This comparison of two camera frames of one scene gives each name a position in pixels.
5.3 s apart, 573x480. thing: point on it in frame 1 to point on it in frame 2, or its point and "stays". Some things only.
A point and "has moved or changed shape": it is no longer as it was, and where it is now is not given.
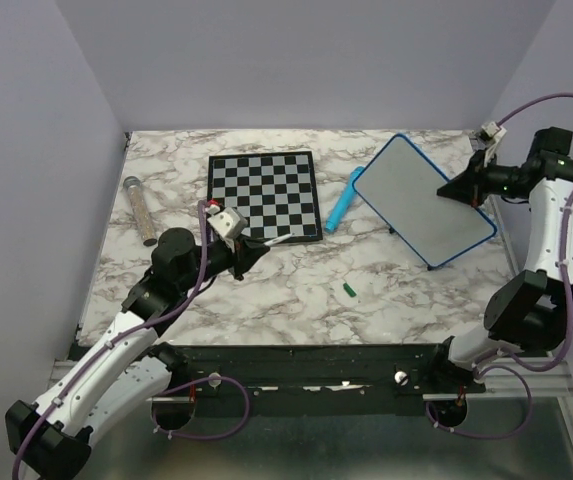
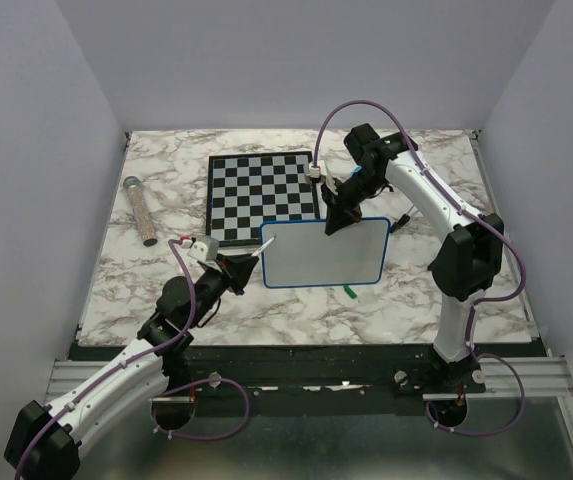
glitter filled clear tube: (146, 229) stays
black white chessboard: (276, 193) stays
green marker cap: (350, 292) stays
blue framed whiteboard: (400, 183) has moved or changed shape
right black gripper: (470, 185) to (340, 214)
